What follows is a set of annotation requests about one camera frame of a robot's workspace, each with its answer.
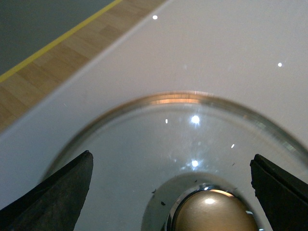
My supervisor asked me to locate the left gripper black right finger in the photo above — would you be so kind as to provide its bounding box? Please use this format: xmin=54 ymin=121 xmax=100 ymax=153
xmin=250 ymin=154 xmax=308 ymax=231

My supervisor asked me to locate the glass pot lid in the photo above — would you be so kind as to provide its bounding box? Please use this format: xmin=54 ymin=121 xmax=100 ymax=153
xmin=45 ymin=92 xmax=308 ymax=231

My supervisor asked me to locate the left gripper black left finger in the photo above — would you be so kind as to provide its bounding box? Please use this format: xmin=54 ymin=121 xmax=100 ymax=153
xmin=0 ymin=151 xmax=93 ymax=231

